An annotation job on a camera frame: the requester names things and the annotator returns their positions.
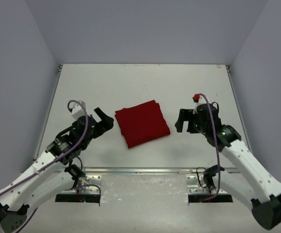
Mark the metal base plate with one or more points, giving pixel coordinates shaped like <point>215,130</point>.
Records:
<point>90,185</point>
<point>196,186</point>

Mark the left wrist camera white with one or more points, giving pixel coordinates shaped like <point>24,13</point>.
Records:
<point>77,110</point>

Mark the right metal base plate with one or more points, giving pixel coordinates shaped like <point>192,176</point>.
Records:
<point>196,186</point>

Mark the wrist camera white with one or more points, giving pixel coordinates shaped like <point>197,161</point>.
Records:
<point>77,110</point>
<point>197,99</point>

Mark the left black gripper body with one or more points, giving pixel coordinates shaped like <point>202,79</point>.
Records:
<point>99,124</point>

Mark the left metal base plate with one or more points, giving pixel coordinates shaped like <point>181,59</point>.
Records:
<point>90,185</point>

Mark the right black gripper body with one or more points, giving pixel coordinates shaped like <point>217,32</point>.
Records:
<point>200,128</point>

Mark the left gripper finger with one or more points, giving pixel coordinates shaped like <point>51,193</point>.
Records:
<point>97,132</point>
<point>106,122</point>

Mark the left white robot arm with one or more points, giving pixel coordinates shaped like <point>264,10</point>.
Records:
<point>52,172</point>

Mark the red t-shirt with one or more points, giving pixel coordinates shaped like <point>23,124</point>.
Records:
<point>142,123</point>

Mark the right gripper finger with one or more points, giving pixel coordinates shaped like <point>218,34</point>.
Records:
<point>191,127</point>
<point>185,115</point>

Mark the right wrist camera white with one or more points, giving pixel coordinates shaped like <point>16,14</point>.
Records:
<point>197,99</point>

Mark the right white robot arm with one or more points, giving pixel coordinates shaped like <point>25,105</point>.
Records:
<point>261,194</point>

